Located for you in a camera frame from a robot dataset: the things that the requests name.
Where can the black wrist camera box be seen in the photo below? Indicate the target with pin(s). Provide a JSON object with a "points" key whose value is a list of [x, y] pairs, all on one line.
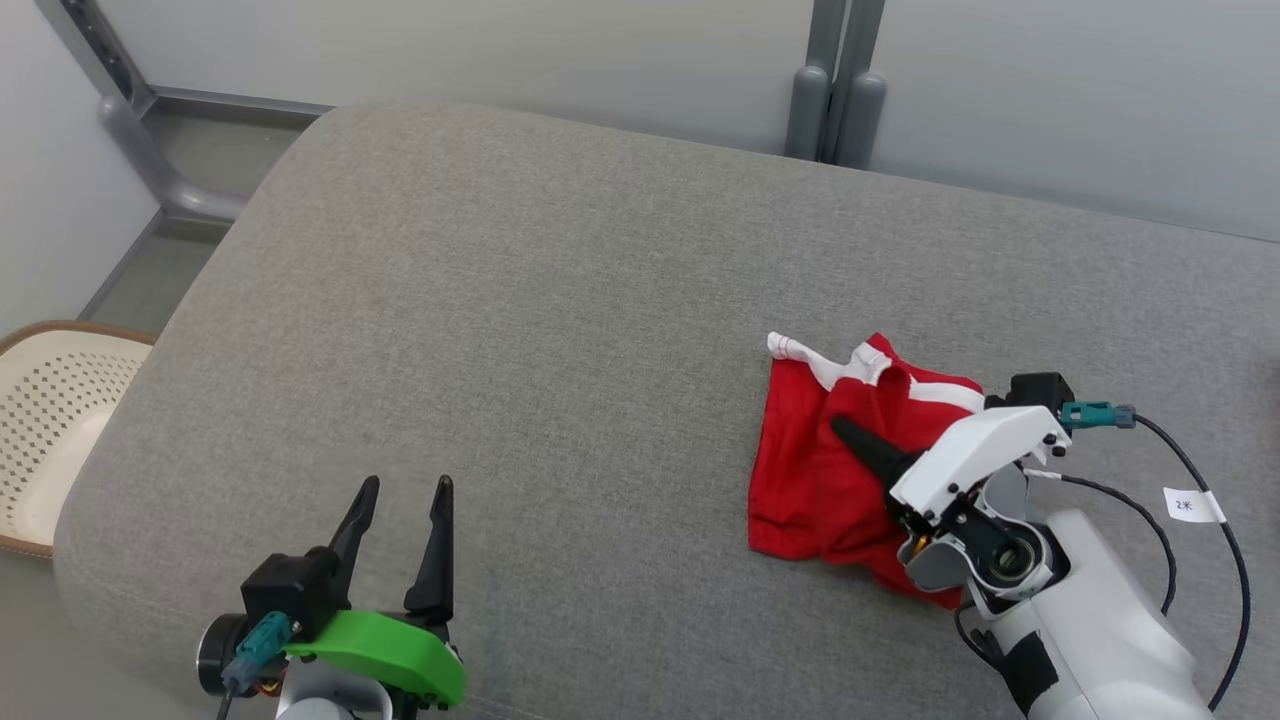
{"points": [[1040, 388], [290, 585]]}

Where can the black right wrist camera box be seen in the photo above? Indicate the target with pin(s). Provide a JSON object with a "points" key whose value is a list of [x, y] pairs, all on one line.
{"points": [[1040, 388]]}

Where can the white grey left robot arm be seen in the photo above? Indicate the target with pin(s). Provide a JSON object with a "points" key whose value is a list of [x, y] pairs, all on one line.
{"points": [[320, 695]]}

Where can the cream perforated laundry basket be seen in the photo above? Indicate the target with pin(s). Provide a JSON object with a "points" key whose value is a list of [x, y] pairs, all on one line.
{"points": [[50, 420]]}

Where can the grey vertical partition post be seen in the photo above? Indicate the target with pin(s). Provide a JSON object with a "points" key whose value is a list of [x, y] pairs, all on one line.
{"points": [[845, 40]]}

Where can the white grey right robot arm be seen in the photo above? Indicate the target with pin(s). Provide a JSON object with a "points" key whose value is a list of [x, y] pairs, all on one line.
{"points": [[1100, 620]]}

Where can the grey rounded post foot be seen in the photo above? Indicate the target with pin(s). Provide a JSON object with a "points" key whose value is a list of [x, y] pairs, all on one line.
{"points": [[808, 115], [860, 120]]}

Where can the grey metal partition base frame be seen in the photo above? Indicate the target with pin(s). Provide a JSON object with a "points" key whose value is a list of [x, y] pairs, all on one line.
{"points": [[150, 150]]}

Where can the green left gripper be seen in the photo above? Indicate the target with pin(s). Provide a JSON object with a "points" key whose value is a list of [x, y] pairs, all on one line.
{"points": [[390, 650]]}

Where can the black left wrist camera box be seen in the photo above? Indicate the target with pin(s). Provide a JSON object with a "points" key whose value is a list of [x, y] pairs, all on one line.
{"points": [[290, 585]]}

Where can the red shorts with white stripes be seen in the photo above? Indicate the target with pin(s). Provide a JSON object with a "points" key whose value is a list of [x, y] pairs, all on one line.
{"points": [[800, 470]]}

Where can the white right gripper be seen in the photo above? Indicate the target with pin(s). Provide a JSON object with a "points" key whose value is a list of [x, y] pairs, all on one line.
{"points": [[980, 445]]}

